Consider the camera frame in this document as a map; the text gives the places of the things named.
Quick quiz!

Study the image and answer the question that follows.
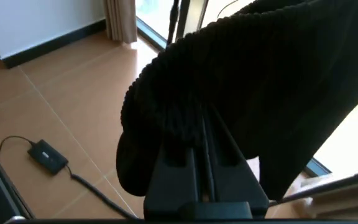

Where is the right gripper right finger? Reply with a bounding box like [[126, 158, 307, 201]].
[[208, 104, 270, 219]]

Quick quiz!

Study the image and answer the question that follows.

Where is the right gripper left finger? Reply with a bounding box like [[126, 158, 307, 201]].
[[144, 107, 209, 219]]

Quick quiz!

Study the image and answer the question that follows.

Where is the black ribbed garment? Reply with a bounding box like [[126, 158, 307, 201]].
[[116, 0, 358, 202]]

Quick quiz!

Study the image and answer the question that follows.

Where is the black clothes rack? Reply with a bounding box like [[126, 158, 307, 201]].
[[165, 0, 180, 47]]

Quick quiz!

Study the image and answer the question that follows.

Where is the black power adapter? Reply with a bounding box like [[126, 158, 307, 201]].
[[27, 139, 70, 176]]

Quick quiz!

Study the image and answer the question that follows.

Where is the window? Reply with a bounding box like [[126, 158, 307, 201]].
[[134, 0, 358, 178]]

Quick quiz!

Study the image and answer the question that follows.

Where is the beige curtain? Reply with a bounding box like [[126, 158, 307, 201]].
[[103, 0, 138, 44]]

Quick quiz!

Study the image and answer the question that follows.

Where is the thick black cable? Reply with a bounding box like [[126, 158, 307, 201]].
[[64, 164, 141, 221]]

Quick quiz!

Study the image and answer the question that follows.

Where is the thin black cable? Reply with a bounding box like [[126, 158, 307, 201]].
[[0, 134, 36, 158]]

